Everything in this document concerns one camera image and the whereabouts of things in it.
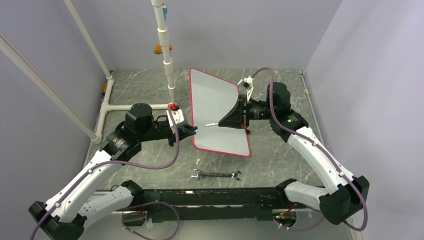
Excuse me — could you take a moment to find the diagonal white pipe red stripe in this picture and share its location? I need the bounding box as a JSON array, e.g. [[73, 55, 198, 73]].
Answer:
[[0, 35, 101, 144]]

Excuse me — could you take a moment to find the aluminium extrusion frame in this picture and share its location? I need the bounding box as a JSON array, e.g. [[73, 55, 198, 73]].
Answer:
[[298, 70, 362, 240]]

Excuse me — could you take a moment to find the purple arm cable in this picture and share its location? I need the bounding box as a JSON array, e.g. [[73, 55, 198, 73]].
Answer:
[[250, 66, 369, 233], [29, 107, 181, 240]]

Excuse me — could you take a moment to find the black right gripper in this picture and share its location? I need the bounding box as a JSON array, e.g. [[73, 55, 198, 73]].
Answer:
[[218, 94, 277, 129]]

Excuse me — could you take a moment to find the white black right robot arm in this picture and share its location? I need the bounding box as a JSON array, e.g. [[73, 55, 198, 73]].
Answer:
[[217, 82, 370, 225]]

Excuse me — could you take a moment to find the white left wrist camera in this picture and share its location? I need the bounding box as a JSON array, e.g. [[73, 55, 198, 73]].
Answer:
[[166, 103, 188, 134]]

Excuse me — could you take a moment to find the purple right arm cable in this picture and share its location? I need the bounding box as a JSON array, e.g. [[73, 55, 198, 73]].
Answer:
[[250, 66, 369, 233]]

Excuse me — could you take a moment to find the orange pipe valve fitting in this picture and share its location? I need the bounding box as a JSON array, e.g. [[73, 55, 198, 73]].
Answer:
[[152, 45, 173, 55]]

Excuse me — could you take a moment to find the white blue whiteboard marker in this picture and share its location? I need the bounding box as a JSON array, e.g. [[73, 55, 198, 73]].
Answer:
[[204, 122, 219, 127]]

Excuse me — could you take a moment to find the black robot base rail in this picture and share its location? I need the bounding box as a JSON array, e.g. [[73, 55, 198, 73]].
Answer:
[[120, 187, 306, 223]]

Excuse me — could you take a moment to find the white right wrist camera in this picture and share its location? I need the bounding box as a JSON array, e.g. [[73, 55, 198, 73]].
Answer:
[[237, 76, 254, 103]]

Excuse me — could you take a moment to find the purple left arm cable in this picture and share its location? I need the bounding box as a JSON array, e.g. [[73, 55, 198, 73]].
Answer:
[[29, 107, 181, 240]]

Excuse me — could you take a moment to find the white PVC pipe frame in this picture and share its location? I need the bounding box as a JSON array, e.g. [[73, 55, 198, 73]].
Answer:
[[64, 0, 177, 140]]

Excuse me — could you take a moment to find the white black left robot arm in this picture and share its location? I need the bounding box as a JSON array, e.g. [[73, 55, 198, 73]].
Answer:
[[28, 103, 197, 240]]

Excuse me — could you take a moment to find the pink-framed whiteboard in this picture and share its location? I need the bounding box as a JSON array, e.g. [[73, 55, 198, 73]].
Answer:
[[189, 68, 251, 157]]

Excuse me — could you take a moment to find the silver double open-end wrench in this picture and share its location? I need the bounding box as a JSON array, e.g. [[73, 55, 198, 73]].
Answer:
[[191, 169, 243, 181]]

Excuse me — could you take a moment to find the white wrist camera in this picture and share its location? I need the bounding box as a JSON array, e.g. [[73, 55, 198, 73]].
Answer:
[[166, 103, 188, 134], [237, 76, 254, 103]]

